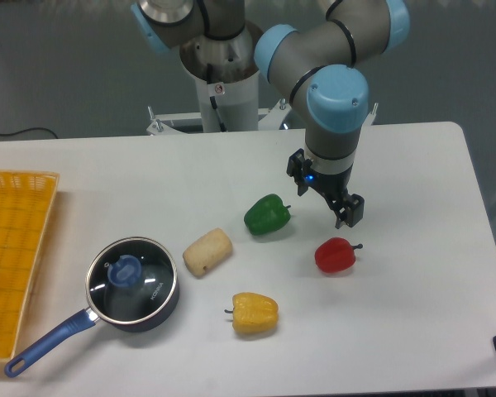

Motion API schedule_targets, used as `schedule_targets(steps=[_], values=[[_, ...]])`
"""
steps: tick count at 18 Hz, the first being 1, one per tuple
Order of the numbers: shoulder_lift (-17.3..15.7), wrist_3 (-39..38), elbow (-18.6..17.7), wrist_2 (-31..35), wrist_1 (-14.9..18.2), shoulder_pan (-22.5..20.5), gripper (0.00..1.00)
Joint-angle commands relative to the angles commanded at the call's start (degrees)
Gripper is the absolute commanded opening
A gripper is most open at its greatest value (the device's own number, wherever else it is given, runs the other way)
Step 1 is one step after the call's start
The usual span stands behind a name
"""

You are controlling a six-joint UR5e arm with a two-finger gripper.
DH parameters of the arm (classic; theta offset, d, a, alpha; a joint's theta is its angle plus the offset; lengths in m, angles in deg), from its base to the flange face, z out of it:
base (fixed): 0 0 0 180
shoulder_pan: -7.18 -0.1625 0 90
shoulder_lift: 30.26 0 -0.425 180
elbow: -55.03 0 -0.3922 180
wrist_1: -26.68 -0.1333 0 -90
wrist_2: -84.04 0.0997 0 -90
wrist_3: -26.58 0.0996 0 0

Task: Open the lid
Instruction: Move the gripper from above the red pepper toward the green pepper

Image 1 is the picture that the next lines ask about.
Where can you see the dark blue saucepan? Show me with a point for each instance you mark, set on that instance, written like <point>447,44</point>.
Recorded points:
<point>78,322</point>

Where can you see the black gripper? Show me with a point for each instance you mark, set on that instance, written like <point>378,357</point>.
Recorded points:
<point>332,187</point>

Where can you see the red bell pepper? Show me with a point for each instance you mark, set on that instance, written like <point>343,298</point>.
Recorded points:
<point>335,255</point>

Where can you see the yellow bell pepper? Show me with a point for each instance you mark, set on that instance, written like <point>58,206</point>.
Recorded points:
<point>253,313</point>

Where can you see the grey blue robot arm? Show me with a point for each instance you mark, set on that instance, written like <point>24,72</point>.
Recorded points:
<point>218,19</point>

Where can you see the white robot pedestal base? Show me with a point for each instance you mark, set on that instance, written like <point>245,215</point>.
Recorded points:
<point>313,70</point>

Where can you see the glass pot lid blue knob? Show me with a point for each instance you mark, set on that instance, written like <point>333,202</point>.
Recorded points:
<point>133,284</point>

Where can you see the yellow woven basket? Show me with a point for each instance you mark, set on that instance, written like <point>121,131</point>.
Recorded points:
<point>26,201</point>

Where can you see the beige bread roll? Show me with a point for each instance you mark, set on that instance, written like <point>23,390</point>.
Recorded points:
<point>207,252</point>

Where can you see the green bell pepper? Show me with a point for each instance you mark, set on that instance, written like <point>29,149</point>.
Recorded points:
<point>268,214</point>

